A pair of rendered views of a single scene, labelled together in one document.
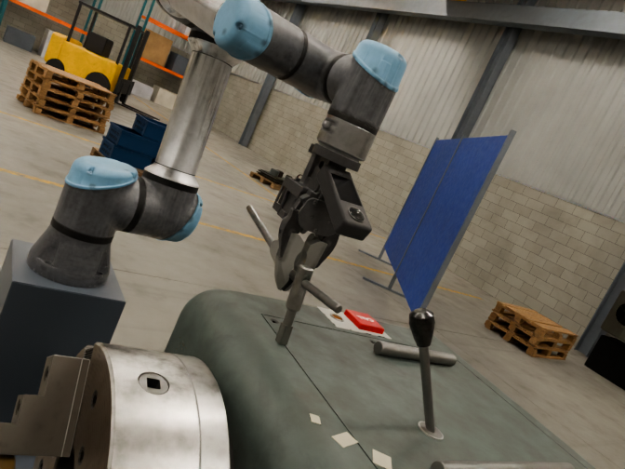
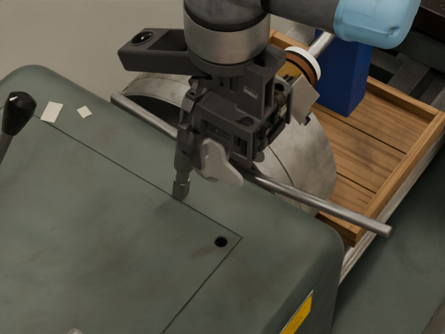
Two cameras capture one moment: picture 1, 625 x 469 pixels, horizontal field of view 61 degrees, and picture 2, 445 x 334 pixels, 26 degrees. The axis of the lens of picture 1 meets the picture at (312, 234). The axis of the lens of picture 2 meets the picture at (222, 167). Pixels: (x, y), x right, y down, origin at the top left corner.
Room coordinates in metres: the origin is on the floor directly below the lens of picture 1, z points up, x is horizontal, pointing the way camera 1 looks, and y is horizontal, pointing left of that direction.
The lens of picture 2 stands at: (1.33, -0.21, 2.13)
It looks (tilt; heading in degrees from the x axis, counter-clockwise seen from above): 52 degrees down; 159
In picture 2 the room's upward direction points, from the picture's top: straight up
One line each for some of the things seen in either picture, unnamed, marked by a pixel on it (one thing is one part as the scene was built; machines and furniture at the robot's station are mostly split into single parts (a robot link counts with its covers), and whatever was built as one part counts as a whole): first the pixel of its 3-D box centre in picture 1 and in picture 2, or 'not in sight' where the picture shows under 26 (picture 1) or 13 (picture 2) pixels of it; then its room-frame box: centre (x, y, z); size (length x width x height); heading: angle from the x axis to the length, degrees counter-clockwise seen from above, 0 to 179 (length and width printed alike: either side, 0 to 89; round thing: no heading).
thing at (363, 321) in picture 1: (363, 323); not in sight; (0.97, -0.16, 1.26); 0.06 x 0.06 x 0.02; 33
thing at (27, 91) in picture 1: (68, 97); not in sight; (9.05, 4.79, 0.36); 1.26 x 0.86 x 0.73; 141
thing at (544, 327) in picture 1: (531, 330); not in sight; (7.96, -3.63, 0.22); 1.25 x 0.86 x 0.44; 132
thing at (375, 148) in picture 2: not in sight; (308, 129); (0.40, 0.31, 0.88); 0.36 x 0.30 x 0.04; 33
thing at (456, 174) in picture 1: (425, 214); not in sight; (7.33, -1.30, 1.18); 4.12 x 0.80 x 2.35; 1
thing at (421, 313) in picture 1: (420, 327); (19, 113); (0.64, -0.17, 1.38); 0.04 x 0.03 x 0.05; 123
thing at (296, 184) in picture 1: (318, 190); (234, 88); (0.77, 0.02, 1.47); 0.09 x 0.08 x 0.12; 33
